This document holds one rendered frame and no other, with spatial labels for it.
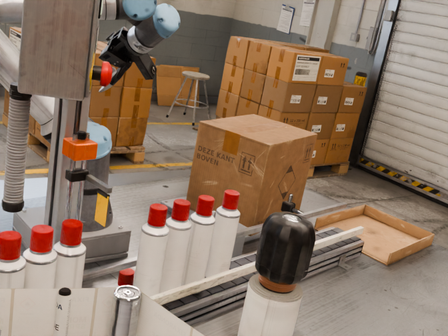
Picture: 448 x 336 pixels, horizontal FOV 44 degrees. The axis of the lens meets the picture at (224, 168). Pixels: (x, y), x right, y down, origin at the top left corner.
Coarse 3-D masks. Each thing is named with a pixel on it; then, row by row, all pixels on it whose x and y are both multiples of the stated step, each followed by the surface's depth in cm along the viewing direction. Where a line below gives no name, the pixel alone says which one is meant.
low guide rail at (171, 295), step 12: (360, 228) 157; (324, 240) 144; (336, 240) 148; (252, 264) 123; (216, 276) 115; (228, 276) 117; (240, 276) 121; (180, 288) 108; (192, 288) 110; (204, 288) 112; (156, 300) 103; (168, 300) 105
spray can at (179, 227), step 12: (180, 204) 104; (180, 216) 104; (180, 228) 104; (168, 240) 105; (180, 240) 105; (168, 252) 106; (180, 252) 106; (168, 264) 106; (180, 264) 107; (168, 276) 107; (180, 276) 108; (168, 288) 108
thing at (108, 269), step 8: (328, 208) 154; (336, 208) 157; (304, 216) 146; (312, 216) 149; (240, 232) 127; (248, 232) 130; (256, 232) 132; (112, 264) 102; (120, 264) 103; (128, 264) 104; (136, 264) 106; (88, 272) 98; (96, 272) 99; (104, 272) 101; (112, 272) 102
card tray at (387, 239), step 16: (352, 208) 186; (368, 208) 192; (320, 224) 174; (336, 224) 179; (352, 224) 182; (368, 224) 185; (384, 224) 187; (400, 224) 184; (368, 240) 171; (384, 240) 173; (400, 240) 176; (416, 240) 178; (432, 240) 177; (368, 256) 160; (384, 256) 161; (400, 256) 161
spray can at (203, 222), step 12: (204, 204) 108; (192, 216) 110; (204, 216) 109; (192, 228) 110; (204, 228) 109; (192, 240) 110; (204, 240) 110; (192, 252) 111; (204, 252) 111; (192, 264) 111; (204, 264) 112; (192, 276) 112; (204, 276) 114
